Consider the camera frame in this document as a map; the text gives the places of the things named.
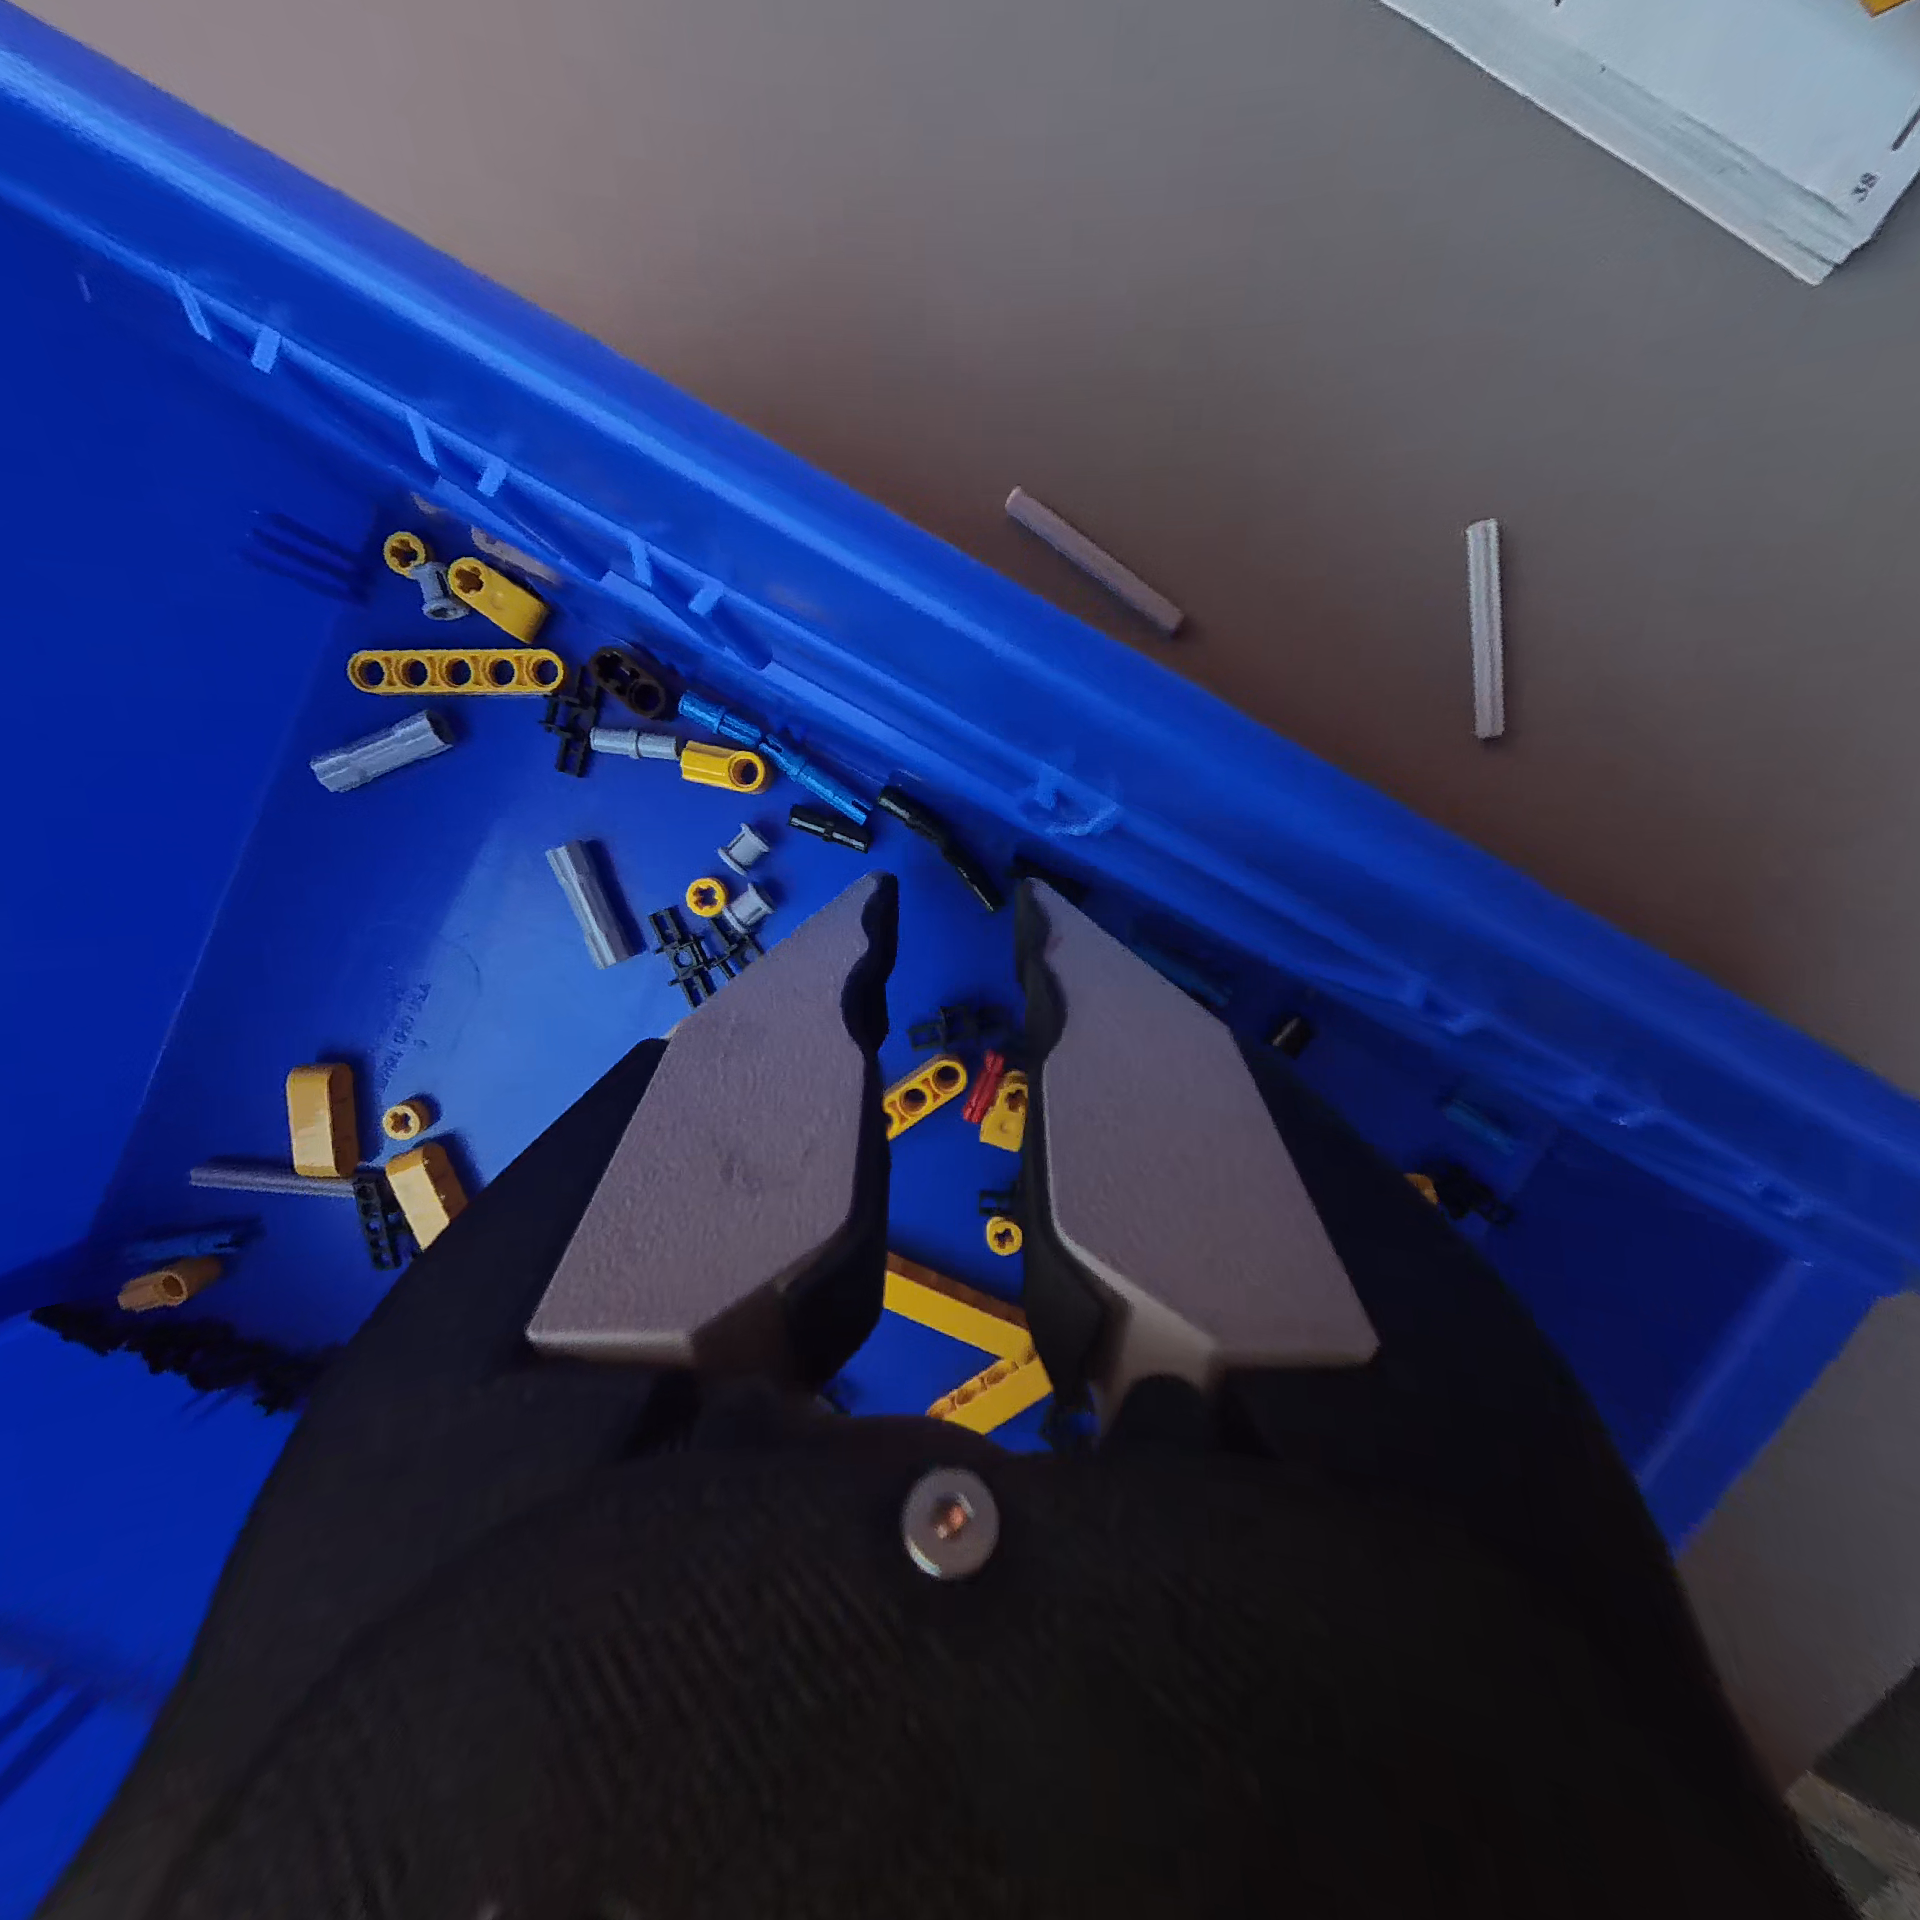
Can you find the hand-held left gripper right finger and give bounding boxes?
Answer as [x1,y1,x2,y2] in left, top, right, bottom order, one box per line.
[1015,877,1382,1419]

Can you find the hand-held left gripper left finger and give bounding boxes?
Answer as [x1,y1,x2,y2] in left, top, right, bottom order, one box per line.
[525,873,899,1389]

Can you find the pile of lego pieces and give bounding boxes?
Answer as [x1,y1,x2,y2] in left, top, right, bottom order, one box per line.
[117,525,1517,1426]

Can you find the blue plastic bin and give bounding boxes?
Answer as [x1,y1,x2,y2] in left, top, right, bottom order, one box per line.
[0,16,1920,1920]

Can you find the grey lego axle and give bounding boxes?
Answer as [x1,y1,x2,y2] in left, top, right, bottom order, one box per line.
[1464,515,1507,739]
[1000,486,1185,640]

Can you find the lego instruction booklet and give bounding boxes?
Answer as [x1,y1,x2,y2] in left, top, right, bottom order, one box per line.
[1381,0,1920,287]

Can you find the black lego track chain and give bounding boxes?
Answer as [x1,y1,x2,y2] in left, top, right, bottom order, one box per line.
[29,1303,325,1414]

